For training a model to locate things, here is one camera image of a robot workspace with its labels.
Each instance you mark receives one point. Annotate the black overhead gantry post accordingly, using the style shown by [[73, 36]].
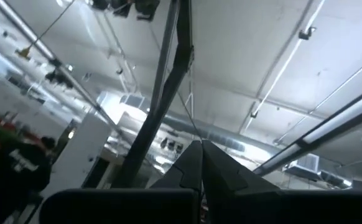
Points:
[[156, 118]]

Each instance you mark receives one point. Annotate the white ceiling conduit pipe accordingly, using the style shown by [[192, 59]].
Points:
[[280, 71]]

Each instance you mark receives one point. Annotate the person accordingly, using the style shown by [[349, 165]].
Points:
[[19, 174]]

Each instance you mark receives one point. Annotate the white ceiling air unit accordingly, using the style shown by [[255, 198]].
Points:
[[308, 166]]

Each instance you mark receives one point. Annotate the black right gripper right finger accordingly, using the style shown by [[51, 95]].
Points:
[[277, 207]]

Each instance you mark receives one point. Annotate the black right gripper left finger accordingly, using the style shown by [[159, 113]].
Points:
[[122, 207]]

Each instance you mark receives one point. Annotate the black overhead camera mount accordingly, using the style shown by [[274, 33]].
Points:
[[128, 7]]

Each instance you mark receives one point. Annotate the white building column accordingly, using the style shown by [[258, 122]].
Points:
[[78, 155]]

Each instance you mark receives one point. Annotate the long linear ceiling light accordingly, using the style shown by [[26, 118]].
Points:
[[339, 121]]

